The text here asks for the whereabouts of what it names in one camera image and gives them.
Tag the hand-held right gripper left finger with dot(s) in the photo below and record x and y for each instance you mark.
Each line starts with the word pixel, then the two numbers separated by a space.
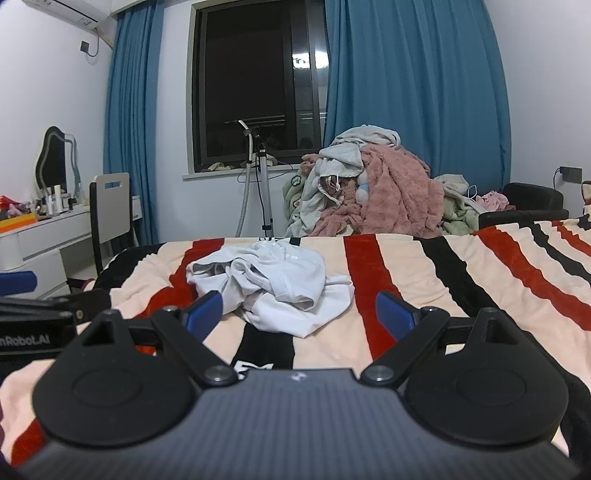
pixel 205 314

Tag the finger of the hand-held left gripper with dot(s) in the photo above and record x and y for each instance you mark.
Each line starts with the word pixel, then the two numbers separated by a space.
pixel 92 308
pixel 18 282

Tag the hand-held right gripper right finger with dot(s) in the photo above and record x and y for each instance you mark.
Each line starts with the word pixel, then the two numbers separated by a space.
pixel 392 314

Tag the white t-shirt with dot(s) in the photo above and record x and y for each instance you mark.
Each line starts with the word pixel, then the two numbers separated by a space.
pixel 277 277

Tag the white dressing table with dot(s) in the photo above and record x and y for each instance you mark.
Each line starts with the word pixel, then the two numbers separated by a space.
pixel 41 235

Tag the striped fleece blanket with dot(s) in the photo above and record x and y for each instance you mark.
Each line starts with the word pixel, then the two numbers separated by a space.
pixel 461 286

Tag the red cloth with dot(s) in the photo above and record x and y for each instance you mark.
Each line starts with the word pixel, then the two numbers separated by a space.
pixel 9 205

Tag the group of cosmetic bottles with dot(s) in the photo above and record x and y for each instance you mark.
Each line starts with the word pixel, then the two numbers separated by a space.
pixel 55 201

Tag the grey backed chair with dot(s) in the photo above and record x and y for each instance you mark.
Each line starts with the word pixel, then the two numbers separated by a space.
pixel 111 207

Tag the pink fluffy blanket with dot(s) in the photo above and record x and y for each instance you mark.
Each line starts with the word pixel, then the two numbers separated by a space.
pixel 401 189

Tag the wavy framed mirror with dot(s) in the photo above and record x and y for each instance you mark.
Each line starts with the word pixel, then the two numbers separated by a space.
pixel 53 157

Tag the garment steamer stand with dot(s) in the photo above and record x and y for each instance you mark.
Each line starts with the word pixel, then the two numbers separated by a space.
pixel 265 194

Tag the pale green towel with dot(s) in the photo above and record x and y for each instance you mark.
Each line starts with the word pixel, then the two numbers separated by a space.
pixel 455 184

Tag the cloth on window sill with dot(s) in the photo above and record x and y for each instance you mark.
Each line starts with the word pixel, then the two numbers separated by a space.
pixel 219 166

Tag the pink cloth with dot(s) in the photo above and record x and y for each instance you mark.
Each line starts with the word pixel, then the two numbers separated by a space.
pixel 494 201

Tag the green patterned blanket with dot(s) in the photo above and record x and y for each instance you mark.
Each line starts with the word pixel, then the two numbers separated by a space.
pixel 293 189

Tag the grey white hoodie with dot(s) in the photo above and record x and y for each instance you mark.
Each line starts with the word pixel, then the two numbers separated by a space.
pixel 341 157

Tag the black armchair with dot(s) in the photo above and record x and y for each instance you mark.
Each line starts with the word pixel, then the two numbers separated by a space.
pixel 531 196

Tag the dark window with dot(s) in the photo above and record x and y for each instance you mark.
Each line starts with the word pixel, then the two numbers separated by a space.
pixel 249 92

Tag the white air conditioner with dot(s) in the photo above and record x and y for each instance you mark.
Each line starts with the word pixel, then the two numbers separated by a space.
pixel 69 9

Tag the black wall charger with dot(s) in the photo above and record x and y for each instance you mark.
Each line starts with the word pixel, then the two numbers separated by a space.
pixel 570 174

